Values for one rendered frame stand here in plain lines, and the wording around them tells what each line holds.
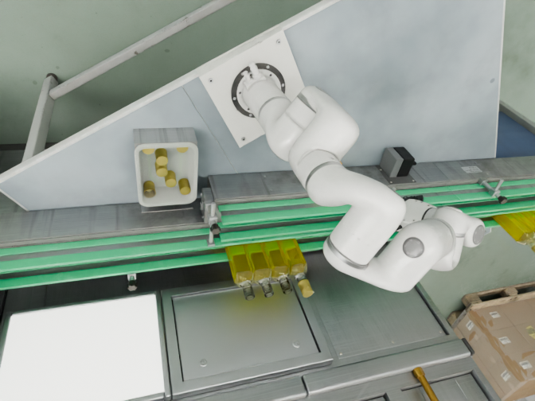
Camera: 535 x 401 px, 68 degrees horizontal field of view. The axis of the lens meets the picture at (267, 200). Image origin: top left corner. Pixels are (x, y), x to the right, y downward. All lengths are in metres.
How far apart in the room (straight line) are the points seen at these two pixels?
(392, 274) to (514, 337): 4.27
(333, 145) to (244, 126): 0.45
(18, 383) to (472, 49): 1.63
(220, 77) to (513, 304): 4.67
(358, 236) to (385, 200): 0.08
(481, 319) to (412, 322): 3.45
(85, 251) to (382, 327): 0.97
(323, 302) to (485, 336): 3.56
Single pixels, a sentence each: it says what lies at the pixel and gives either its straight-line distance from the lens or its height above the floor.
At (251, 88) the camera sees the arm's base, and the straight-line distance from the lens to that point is 1.07.
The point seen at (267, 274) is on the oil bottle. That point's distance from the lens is 1.22.
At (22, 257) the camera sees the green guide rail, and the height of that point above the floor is 0.92.
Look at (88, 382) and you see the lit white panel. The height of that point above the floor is 1.24.
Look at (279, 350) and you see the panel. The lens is 1.26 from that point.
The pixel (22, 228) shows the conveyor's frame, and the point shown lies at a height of 0.83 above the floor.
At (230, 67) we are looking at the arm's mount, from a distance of 1.10.
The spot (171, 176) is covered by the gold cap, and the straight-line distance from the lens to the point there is 1.25.
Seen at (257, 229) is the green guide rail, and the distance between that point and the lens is 1.29.
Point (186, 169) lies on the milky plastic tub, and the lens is 1.28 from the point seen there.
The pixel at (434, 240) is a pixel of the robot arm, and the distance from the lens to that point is 0.76.
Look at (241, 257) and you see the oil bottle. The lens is 1.25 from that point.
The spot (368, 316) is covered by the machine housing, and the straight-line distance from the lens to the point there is 1.46.
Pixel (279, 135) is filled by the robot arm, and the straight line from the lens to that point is 0.87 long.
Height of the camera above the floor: 1.79
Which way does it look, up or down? 45 degrees down
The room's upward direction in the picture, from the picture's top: 157 degrees clockwise
